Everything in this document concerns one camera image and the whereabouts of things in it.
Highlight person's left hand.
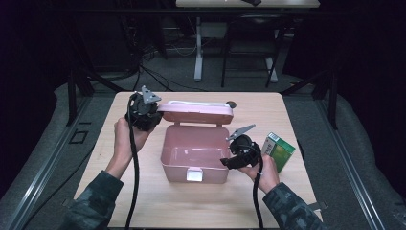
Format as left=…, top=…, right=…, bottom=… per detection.
left=113, top=116, right=154, bottom=168

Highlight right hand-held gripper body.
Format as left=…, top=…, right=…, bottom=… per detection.
left=226, top=124, right=263, bottom=169

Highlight pink storage box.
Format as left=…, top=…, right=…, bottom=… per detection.
left=156, top=100, right=236, bottom=185

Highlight green cardboard box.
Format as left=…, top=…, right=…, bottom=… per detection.
left=261, top=131, right=297, bottom=174

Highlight black floor cables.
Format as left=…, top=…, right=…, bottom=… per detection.
left=132, top=44, right=209, bottom=93

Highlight black chair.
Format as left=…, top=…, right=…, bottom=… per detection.
left=220, top=13, right=289, bottom=89

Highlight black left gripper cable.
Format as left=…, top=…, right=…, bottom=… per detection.
left=124, top=95, right=142, bottom=230

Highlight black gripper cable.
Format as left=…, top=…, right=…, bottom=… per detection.
left=124, top=95, right=142, bottom=230
left=251, top=149, right=266, bottom=230

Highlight person's right hand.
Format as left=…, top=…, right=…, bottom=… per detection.
left=237, top=153, right=282, bottom=196

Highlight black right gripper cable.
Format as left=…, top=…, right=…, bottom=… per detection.
left=251, top=149, right=266, bottom=230

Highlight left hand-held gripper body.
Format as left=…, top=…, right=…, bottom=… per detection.
left=124, top=84, right=164, bottom=132

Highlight white desk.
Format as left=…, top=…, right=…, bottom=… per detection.
left=175, top=0, right=321, bottom=83

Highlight black metal stand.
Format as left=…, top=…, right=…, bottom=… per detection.
left=65, top=61, right=128, bottom=127
left=281, top=68, right=340, bottom=130

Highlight black tape square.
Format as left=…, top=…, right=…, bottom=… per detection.
left=68, top=128, right=90, bottom=145

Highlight aluminium floor rail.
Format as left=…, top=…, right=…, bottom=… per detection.
left=0, top=95, right=94, bottom=230
left=314, top=95, right=388, bottom=230

